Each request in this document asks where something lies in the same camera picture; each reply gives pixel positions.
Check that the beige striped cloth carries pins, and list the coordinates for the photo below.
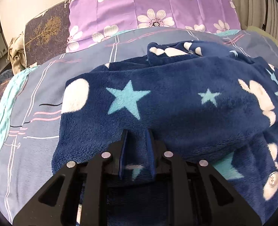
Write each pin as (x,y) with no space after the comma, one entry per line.
(16,54)

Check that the navy star fleece garment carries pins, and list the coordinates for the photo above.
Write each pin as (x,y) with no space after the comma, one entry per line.
(202,99)

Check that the purple floral pillow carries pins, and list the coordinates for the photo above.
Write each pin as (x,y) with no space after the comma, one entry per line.
(93,21)

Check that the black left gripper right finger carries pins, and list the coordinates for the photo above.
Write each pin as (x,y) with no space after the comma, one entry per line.
(198,193)

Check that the cream window curtain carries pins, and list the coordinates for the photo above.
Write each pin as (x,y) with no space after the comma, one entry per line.
(258,13)

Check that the blue-grey striped bed sheet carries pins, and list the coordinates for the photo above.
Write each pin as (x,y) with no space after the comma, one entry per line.
(30,106)

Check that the dark tree-print pillow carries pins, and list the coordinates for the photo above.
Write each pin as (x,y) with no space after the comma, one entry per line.
(46,35)

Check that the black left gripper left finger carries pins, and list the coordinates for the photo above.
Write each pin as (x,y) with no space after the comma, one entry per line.
(74,195)

